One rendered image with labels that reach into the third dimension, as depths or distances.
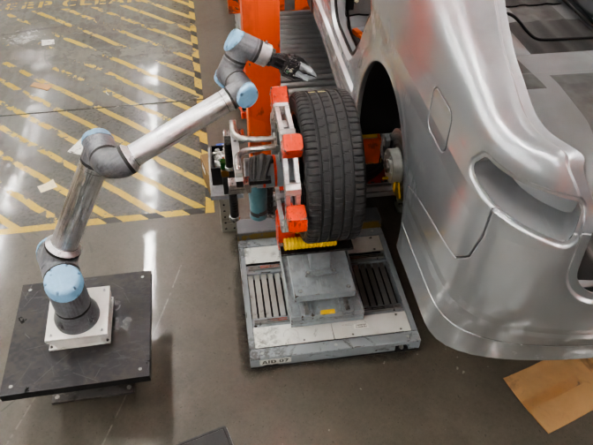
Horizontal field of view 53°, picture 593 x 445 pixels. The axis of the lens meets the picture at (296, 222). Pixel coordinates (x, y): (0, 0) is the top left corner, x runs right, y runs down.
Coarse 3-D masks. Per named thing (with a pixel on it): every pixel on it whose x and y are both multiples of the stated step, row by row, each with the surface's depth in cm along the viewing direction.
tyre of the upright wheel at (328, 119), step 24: (312, 96) 243; (336, 96) 243; (312, 120) 233; (336, 120) 234; (312, 144) 229; (336, 144) 230; (360, 144) 231; (312, 168) 229; (336, 168) 230; (360, 168) 231; (312, 192) 231; (336, 192) 232; (360, 192) 234; (312, 216) 237; (336, 216) 238; (360, 216) 240; (312, 240) 252; (336, 240) 262
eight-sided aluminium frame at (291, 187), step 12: (276, 108) 247; (288, 108) 247; (276, 120) 244; (288, 120) 240; (288, 132) 234; (288, 168) 233; (288, 180) 233; (276, 192) 283; (288, 192) 234; (300, 192) 235; (276, 204) 284; (288, 204) 238; (300, 204) 239
